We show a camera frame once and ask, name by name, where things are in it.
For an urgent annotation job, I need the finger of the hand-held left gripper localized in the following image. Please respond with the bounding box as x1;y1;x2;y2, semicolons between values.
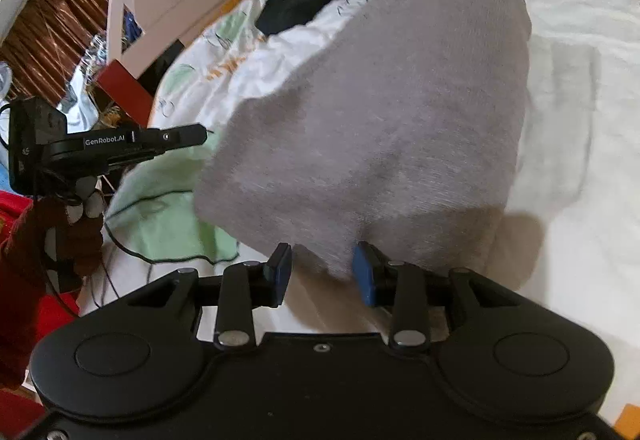
144;123;208;152
106;150;169;171

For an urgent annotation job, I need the red box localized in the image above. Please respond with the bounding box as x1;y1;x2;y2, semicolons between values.
96;60;157;129

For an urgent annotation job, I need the leaf print duvet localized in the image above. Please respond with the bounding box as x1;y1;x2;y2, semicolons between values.
77;0;640;421

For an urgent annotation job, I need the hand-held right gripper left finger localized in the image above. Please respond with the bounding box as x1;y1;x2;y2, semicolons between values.
127;242;293;352

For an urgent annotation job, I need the black cloth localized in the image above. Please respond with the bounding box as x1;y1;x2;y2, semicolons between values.
255;0;361;38

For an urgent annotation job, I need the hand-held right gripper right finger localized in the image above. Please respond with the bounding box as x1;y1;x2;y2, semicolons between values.
352;241;521;352

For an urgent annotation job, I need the person's left hand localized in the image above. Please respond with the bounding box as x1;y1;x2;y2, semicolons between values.
42;175;106;293

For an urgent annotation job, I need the light blue cloth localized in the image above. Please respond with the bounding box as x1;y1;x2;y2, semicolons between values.
0;62;98;125

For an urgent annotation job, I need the grey knitted hoodie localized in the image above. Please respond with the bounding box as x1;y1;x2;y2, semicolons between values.
192;0;533;281

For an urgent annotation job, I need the brown curtain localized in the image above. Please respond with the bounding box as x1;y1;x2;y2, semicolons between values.
0;0;123;103

